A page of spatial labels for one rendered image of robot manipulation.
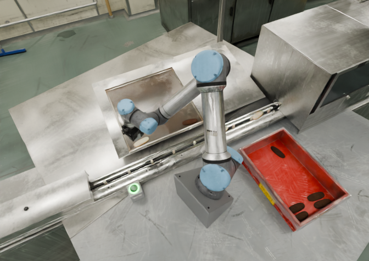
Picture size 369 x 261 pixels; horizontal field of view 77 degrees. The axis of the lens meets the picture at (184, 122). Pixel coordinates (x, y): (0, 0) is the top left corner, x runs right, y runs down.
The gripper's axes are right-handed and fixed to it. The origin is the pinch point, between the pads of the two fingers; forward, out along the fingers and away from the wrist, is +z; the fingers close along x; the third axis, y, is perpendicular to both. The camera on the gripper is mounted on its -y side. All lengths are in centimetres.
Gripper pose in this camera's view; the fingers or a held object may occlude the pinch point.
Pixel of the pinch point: (139, 135)
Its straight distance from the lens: 137.1
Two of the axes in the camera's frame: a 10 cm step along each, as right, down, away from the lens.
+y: -5.8, 7.0, -4.1
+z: -0.3, 4.9, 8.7
